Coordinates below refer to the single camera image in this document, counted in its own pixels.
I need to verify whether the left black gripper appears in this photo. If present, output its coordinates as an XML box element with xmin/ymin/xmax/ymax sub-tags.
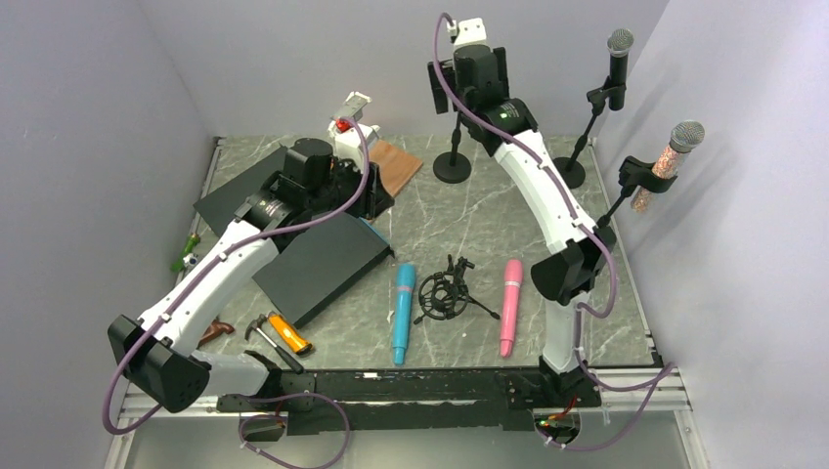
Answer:
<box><xmin>308</xmin><ymin>152</ymin><xmax>396</xmax><ymax>221</ymax></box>

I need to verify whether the round-base stand with shock mount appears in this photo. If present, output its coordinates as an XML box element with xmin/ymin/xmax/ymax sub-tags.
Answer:
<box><xmin>432</xmin><ymin>112</ymin><xmax>472</xmax><ymax>185</ymax></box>

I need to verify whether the blue microphone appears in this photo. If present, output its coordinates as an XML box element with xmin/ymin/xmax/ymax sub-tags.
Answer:
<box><xmin>391</xmin><ymin>263</ymin><xmax>416</xmax><ymax>365</ymax></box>

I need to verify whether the dark grey rack unit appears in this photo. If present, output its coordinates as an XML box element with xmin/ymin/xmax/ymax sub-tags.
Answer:
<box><xmin>195</xmin><ymin>138</ymin><xmax>394</xmax><ymax>327</ymax></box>

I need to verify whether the black tripod shock-mount stand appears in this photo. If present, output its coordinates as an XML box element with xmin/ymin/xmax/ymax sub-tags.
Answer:
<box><xmin>413</xmin><ymin>255</ymin><xmax>501</xmax><ymax>324</ymax></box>

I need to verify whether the pink microphone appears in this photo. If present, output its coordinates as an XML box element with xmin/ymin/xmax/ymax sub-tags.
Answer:
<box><xmin>500</xmin><ymin>259</ymin><xmax>523</xmax><ymax>358</ymax></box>

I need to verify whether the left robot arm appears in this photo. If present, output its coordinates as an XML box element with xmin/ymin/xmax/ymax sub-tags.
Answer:
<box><xmin>108</xmin><ymin>138</ymin><xmax>394</xmax><ymax>412</ymax></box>

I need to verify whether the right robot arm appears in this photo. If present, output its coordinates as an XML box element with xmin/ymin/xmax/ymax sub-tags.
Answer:
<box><xmin>427</xmin><ymin>44</ymin><xmax>618</xmax><ymax>405</ymax></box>

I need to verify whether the round-base stand black mic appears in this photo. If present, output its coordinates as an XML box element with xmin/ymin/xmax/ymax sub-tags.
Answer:
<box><xmin>553</xmin><ymin>75</ymin><xmax>626</xmax><ymax>189</ymax></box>

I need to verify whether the black microphone silver grille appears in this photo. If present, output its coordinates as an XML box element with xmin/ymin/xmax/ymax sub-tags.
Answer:
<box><xmin>606</xmin><ymin>28</ymin><xmax>634</xmax><ymax>111</ymax></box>

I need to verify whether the round-base stand glitter mic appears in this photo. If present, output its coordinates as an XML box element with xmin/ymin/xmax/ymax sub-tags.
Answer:
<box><xmin>596</xmin><ymin>155</ymin><xmax>677</xmax><ymax>228</ymax></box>

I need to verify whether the glitter microphone silver grille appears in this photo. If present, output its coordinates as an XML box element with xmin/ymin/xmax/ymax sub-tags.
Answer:
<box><xmin>630</xmin><ymin>120</ymin><xmax>706</xmax><ymax>215</ymax></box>

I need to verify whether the wooden board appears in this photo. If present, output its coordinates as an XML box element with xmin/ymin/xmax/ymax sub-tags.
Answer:
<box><xmin>370</xmin><ymin>141</ymin><xmax>423</xmax><ymax>198</ymax></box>

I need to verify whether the orange utility knife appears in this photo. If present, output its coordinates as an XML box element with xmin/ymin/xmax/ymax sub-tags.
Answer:
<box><xmin>267</xmin><ymin>312</ymin><xmax>314</xmax><ymax>357</ymax></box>

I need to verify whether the small black hammer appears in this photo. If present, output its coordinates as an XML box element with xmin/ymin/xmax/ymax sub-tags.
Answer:
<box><xmin>243</xmin><ymin>315</ymin><xmax>305</xmax><ymax>374</ymax></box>

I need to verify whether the green valve fitting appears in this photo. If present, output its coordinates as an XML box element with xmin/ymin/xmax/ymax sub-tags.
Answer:
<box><xmin>170</xmin><ymin>234</ymin><xmax>201</xmax><ymax>273</ymax></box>

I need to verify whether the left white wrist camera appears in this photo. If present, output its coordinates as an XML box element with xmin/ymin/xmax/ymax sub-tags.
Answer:
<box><xmin>327</xmin><ymin>121</ymin><xmax>380</xmax><ymax>168</ymax></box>

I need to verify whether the silver white bracket stand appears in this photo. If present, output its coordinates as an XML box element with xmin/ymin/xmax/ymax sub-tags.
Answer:
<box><xmin>332</xmin><ymin>91</ymin><xmax>378</xmax><ymax>138</ymax></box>

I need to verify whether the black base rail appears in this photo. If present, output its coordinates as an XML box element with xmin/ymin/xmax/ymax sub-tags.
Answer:
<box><xmin>217</xmin><ymin>364</ymin><xmax>602</xmax><ymax>436</ymax></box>

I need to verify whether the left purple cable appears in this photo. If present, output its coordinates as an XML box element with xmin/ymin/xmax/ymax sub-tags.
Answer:
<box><xmin>101</xmin><ymin>117</ymin><xmax>371</xmax><ymax>469</ymax></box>

